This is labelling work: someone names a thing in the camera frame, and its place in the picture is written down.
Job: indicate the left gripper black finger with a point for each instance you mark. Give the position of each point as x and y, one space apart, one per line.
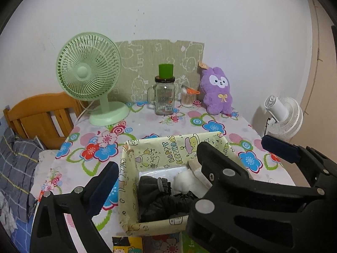
318 170
239 214

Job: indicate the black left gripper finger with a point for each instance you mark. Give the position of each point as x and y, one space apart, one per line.
50 232

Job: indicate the beige pink sock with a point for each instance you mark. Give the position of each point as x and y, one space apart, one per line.
196 169

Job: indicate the white sock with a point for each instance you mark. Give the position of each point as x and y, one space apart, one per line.
186 181

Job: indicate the black sock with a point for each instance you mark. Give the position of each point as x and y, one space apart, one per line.
167 207

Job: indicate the dark grey sock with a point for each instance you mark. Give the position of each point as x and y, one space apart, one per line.
151 188

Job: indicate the white small fan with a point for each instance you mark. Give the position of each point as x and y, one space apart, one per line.
286 117

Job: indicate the yellow cartoon packet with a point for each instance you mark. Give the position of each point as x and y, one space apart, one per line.
127 244

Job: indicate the grey plaid pillow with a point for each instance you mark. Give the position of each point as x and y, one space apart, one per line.
19 158

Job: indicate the floral tablecloth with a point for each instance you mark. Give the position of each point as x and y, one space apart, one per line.
89 148

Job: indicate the yellow cartoon fabric storage box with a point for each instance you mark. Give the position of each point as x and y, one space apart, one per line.
159 157

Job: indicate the wooden bed headboard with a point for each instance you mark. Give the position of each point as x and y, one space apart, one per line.
46 116

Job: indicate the cotton swab container orange lid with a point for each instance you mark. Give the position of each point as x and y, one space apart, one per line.
188 96

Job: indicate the purple plush bunny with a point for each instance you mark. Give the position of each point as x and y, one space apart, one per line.
216 89

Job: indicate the glass mason jar mug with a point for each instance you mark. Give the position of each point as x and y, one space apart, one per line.
161 96

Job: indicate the green cup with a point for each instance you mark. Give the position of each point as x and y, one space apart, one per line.
166 71

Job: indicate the green desk fan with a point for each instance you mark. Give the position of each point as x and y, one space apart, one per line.
87 68

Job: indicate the beige cartoon cardboard panel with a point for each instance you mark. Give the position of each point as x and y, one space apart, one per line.
140 65

